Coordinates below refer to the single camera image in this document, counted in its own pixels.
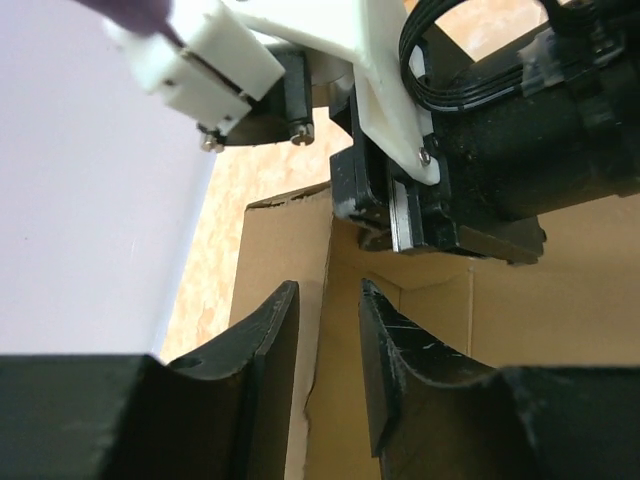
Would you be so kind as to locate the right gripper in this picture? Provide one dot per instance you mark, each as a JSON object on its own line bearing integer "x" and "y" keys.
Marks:
{"x": 548, "y": 121}

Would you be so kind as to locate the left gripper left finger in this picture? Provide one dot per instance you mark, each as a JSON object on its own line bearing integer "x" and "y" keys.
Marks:
{"x": 221, "y": 411}

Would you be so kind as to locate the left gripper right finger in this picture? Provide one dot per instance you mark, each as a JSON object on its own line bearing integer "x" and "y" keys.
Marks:
{"x": 435, "y": 413}

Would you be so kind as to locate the brown cardboard box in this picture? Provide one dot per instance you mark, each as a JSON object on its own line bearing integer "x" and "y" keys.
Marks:
{"x": 579, "y": 306}

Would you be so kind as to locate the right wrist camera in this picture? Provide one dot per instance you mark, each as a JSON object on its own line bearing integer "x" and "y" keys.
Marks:
{"x": 226, "y": 56}

